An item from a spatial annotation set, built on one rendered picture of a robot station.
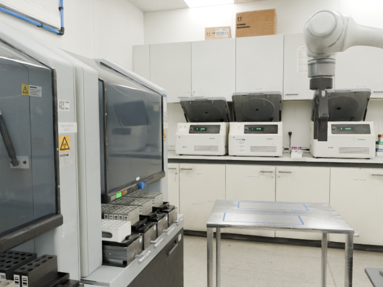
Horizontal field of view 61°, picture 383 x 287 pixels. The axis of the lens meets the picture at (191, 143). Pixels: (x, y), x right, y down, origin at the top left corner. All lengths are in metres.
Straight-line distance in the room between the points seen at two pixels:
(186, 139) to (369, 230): 2.01
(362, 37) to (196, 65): 2.94
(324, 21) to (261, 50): 2.78
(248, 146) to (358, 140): 1.03
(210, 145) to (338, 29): 2.62
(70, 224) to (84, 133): 0.29
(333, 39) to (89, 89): 0.77
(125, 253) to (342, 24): 1.01
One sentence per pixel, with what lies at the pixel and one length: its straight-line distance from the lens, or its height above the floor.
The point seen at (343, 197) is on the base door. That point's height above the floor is 0.52.
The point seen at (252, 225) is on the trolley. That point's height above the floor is 0.82.
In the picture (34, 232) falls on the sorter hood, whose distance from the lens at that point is 0.94.
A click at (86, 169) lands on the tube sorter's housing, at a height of 1.10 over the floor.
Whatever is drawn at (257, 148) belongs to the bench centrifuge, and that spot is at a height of 0.99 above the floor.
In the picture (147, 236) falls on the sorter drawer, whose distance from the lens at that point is 1.43.
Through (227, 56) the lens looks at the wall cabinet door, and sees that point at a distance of 3.82.
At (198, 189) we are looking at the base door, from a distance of 3.58.
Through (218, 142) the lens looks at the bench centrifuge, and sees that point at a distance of 3.47.
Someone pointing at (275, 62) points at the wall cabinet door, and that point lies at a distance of 3.75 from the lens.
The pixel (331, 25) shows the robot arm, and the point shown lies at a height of 1.51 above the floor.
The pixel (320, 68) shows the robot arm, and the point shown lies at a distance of 1.19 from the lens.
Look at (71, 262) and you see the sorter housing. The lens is 1.13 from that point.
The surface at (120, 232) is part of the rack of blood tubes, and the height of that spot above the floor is 0.85.
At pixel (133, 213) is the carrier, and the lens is 1.45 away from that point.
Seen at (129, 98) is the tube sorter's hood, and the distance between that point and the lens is 1.39.
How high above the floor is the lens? 1.25
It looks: 3 degrees down
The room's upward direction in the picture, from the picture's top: straight up
